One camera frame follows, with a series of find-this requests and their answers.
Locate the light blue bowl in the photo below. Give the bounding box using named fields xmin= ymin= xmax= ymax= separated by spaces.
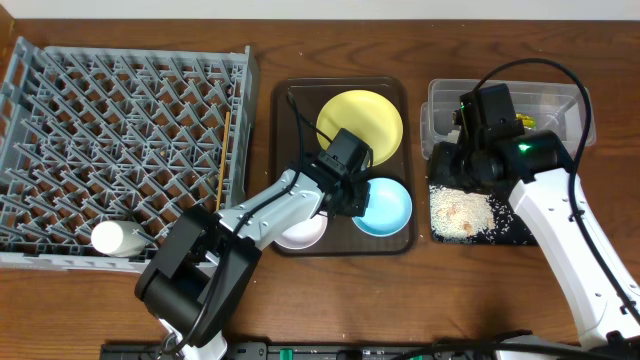
xmin=352 ymin=177 xmax=413 ymax=237

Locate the green snack wrapper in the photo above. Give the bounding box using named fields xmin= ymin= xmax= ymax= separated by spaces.
xmin=516 ymin=113 xmax=537 ymax=130

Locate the wooden chopstick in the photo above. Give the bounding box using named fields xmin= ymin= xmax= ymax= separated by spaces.
xmin=216 ymin=111 xmax=231 ymax=211

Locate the white cup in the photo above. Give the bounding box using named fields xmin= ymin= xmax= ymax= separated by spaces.
xmin=90 ymin=220 xmax=146 ymax=257

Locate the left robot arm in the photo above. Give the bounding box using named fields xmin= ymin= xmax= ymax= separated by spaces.
xmin=135 ymin=128 xmax=374 ymax=358

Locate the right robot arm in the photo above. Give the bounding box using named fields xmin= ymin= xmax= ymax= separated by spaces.
xmin=429 ymin=83 xmax=639 ymax=348

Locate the black rectangular waste tray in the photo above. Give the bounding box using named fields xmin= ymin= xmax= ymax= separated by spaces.
xmin=428 ymin=142 xmax=536 ymax=245

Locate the spilled rice food waste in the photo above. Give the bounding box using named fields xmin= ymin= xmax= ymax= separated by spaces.
xmin=429 ymin=185 xmax=515 ymax=244

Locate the clear plastic waste bin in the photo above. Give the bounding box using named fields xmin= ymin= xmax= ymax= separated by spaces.
xmin=420 ymin=79 xmax=586 ymax=159

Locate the grey plastic dishwasher rack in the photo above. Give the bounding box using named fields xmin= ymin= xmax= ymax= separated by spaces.
xmin=1 ymin=38 xmax=260 ymax=273

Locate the white pink round bowl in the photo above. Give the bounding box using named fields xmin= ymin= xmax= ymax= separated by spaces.
xmin=275 ymin=211 xmax=328 ymax=250

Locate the yellow round plate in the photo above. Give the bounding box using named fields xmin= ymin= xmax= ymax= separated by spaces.
xmin=316 ymin=90 xmax=404 ymax=166

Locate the dark brown serving tray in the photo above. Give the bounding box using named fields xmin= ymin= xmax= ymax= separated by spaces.
xmin=270 ymin=77 xmax=417 ymax=257

